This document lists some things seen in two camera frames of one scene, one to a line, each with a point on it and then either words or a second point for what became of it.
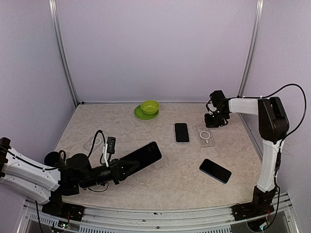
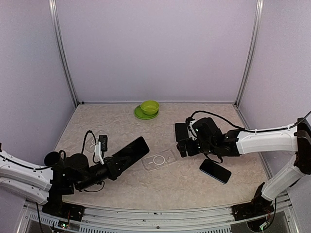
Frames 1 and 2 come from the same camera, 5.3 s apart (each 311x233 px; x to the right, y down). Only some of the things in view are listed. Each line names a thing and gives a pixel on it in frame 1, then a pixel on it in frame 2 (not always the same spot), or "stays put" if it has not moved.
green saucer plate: x=139 y=114 stays put
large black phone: x=145 y=156 → x=135 y=150
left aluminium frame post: x=53 y=10 stays put
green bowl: x=149 y=107 stays put
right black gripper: x=209 y=123 → x=191 y=152
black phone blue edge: x=213 y=169 stays put
